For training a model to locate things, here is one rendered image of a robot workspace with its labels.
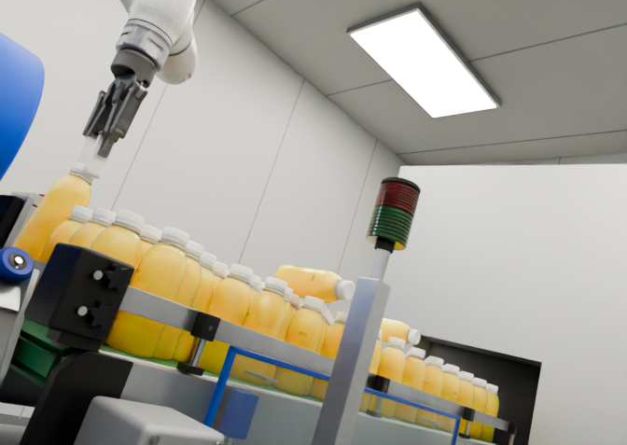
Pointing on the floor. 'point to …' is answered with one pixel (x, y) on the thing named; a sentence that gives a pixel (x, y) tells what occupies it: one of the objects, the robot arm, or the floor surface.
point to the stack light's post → (352, 363)
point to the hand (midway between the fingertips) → (91, 158)
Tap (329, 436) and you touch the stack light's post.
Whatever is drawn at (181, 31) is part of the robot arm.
